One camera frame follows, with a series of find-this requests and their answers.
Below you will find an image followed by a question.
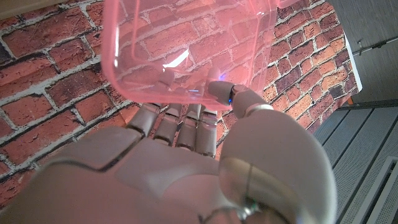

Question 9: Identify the pink translucent pencil case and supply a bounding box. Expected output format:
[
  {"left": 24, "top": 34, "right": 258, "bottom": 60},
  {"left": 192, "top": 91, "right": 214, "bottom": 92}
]
[{"left": 101, "top": 0, "right": 301, "bottom": 111}]

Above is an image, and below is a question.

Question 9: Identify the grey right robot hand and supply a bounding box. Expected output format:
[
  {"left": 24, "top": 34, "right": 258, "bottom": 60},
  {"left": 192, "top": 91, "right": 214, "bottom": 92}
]
[{"left": 0, "top": 80, "right": 338, "bottom": 224}]

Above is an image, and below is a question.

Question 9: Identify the red brick printed backdrop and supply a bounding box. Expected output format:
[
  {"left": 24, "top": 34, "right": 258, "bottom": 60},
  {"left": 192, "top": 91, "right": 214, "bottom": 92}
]
[{"left": 0, "top": 0, "right": 363, "bottom": 208}]

